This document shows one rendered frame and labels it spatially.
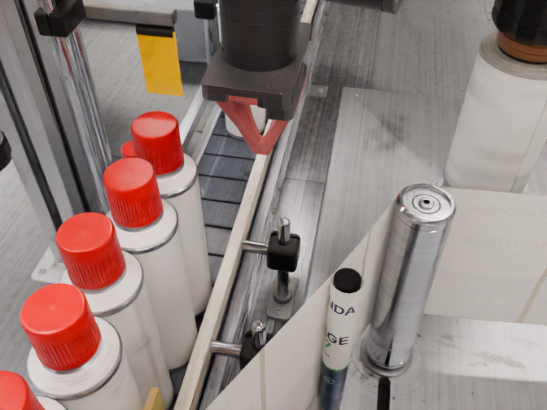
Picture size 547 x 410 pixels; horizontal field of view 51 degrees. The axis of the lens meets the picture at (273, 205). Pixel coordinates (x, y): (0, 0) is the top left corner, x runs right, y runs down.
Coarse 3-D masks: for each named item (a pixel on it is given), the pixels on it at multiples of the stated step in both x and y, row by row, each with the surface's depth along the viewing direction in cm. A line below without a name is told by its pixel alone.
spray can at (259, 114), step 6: (252, 108) 68; (258, 108) 68; (264, 108) 69; (252, 114) 68; (258, 114) 69; (264, 114) 70; (228, 120) 70; (258, 120) 70; (264, 120) 71; (228, 126) 71; (234, 126) 70; (258, 126) 70; (264, 126) 71; (228, 132) 72; (234, 132) 70; (264, 132) 72; (240, 138) 71
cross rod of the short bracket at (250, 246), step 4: (244, 240) 55; (248, 240) 55; (244, 244) 55; (248, 244) 55; (252, 244) 55; (256, 244) 55; (260, 244) 55; (264, 244) 55; (244, 248) 55; (248, 248) 55; (252, 248) 55; (256, 248) 55; (260, 248) 55; (264, 248) 54; (248, 252) 55; (252, 252) 55; (256, 252) 55; (260, 252) 55; (264, 252) 55
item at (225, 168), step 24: (216, 144) 70; (240, 144) 70; (216, 168) 67; (240, 168) 67; (216, 192) 64; (240, 192) 64; (216, 216) 62; (216, 240) 59; (216, 264) 57; (240, 264) 60
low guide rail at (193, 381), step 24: (312, 0) 91; (264, 168) 63; (240, 216) 57; (240, 240) 55; (216, 288) 50; (216, 312) 49; (216, 336) 49; (192, 360) 45; (192, 384) 44; (192, 408) 44
